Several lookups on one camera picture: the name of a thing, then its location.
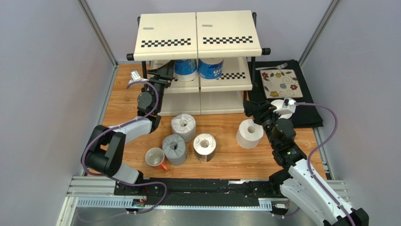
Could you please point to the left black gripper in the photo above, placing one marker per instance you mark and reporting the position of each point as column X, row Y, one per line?
column 161, row 79

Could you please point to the blue plastic roll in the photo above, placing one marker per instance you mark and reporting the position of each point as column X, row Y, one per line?
column 186, row 70

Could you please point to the blue label roll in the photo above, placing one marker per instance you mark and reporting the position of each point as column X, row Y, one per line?
column 210, row 68

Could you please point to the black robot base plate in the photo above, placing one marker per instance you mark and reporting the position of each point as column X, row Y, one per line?
column 204, row 192

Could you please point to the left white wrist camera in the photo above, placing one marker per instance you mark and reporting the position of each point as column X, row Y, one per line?
column 135, row 77

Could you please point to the square floral ceramic plate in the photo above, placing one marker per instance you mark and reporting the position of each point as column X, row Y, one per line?
column 280, row 83

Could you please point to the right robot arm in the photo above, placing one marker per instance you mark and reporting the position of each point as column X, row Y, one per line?
column 298, row 180

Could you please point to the white bowl orange outside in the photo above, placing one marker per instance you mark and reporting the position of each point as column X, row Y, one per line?
column 278, row 103

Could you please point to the white wrapped toilet roll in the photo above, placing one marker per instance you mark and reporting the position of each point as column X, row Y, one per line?
column 185, row 126

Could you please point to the grey wrapped toilet roll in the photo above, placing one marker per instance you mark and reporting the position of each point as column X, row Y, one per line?
column 174, row 149

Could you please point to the black cloth placemat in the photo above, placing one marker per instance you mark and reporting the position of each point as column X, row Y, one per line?
column 304, row 116

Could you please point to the plain white toilet roll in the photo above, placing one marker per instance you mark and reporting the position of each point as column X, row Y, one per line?
column 249, row 134

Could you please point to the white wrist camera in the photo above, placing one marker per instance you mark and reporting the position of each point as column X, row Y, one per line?
column 288, row 107
column 135, row 77

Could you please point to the cream three-tier checkered shelf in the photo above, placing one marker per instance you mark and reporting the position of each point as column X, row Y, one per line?
column 230, row 35

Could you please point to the silver fork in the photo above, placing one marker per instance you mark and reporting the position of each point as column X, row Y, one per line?
column 273, row 67

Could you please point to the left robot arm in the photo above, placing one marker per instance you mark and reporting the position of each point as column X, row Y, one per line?
column 103, row 155

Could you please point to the brown wrapped toilet roll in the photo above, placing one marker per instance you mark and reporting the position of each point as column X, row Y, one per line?
column 204, row 147

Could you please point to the white mug orange handle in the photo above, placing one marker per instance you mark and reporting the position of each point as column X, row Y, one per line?
column 156, row 159

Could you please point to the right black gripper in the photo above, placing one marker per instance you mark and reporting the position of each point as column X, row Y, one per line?
column 256, row 110

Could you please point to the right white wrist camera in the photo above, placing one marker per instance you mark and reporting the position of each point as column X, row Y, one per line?
column 288, row 107

